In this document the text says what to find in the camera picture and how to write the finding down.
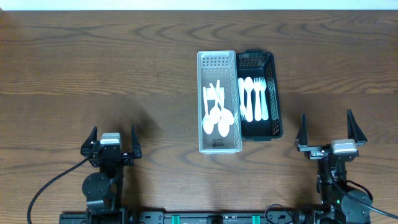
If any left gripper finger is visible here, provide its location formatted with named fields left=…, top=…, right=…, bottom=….
left=80, top=126, right=98, bottom=156
left=131, top=125, right=142, bottom=159

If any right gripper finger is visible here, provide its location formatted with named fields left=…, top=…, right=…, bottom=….
left=295, top=114, right=308, bottom=152
left=347, top=110, right=368, bottom=146

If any white plastic fork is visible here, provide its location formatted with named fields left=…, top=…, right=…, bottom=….
left=254, top=78, right=262, bottom=121
left=260, top=77, right=269, bottom=121
left=238, top=78, right=246, bottom=120

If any white plastic spoon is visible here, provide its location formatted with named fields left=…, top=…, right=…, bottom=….
left=202, top=86, right=214, bottom=135
left=210, top=83, right=234, bottom=125
left=217, top=88, right=231, bottom=138
left=210, top=80, right=221, bottom=124
left=244, top=77, right=254, bottom=122

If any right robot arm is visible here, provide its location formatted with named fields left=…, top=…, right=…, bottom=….
left=295, top=110, right=373, bottom=223

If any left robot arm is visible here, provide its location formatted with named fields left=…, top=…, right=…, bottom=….
left=80, top=127, right=142, bottom=224

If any black plastic basket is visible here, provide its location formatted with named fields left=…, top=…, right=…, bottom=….
left=236, top=50, right=283, bottom=141

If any white label in basket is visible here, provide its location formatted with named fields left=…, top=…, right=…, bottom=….
left=206, top=87, right=224, bottom=101

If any clear plastic basket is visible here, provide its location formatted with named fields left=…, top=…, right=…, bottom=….
left=197, top=50, right=243, bottom=154

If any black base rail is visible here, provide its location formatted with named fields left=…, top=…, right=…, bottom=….
left=58, top=210, right=373, bottom=224

